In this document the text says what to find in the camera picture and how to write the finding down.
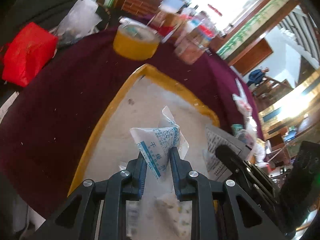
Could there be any silver printed foil bag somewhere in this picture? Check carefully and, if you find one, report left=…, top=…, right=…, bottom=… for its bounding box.
left=203, top=125, right=251, bottom=182

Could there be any orange label clear jar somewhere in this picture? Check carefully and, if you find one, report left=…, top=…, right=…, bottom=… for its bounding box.
left=174, top=25, right=214, bottom=65

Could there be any teal wet wipes pack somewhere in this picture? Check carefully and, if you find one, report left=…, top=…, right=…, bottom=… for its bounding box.
left=231, top=124, right=244, bottom=136

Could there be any person in blue jacket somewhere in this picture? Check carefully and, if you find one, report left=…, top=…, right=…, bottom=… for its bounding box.
left=247, top=68, right=269, bottom=87

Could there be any wooden stair railing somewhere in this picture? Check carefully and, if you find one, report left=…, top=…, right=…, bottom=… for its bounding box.
left=252, top=76, right=293, bottom=105

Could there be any maroon velvet tablecloth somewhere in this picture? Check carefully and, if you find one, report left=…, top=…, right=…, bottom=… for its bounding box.
left=0, top=26, right=264, bottom=219

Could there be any white blue desiccant packet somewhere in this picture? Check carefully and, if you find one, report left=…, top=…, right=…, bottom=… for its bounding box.
left=130, top=106, right=189, bottom=182

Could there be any clear white plastic bag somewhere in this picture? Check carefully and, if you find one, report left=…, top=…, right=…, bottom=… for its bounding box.
left=53, top=0, right=102, bottom=47

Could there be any yellow tape roll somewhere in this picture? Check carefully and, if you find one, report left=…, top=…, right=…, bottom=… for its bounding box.
left=113, top=24, right=161, bottom=61

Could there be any yellow rimmed cardboard tray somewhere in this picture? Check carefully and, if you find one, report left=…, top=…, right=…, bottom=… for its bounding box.
left=71, top=64, right=220, bottom=239

